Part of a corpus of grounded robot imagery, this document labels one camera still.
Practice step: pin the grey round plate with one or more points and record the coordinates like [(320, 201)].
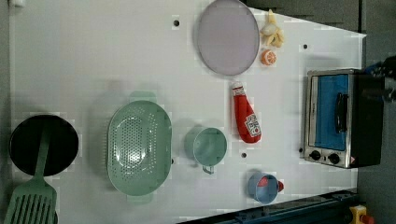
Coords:
[(228, 37)]

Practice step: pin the plush orange slice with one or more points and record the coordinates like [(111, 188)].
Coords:
[(268, 57)]

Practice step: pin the blue bowl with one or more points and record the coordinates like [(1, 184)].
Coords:
[(264, 195)]

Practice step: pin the red plush strawberry in bowl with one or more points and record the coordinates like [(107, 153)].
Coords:
[(263, 182)]

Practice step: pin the black frying pan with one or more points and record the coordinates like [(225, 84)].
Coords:
[(25, 140)]

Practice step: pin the green slotted spatula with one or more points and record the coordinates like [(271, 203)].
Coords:
[(34, 201)]

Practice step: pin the red plush strawberry on table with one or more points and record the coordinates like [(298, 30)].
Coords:
[(280, 186)]

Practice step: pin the silver toaster oven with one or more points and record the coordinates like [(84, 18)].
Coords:
[(343, 118)]

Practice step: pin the red plush ketchup bottle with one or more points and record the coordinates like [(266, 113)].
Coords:
[(247, 123)]

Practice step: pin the yellow red clamp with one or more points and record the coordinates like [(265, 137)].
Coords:
[(360, 216)]

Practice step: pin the green metal cup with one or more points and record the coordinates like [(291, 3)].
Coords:
[(207, 146)]

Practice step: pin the peeled plush banana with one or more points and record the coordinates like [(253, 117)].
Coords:
[(272, 35)]

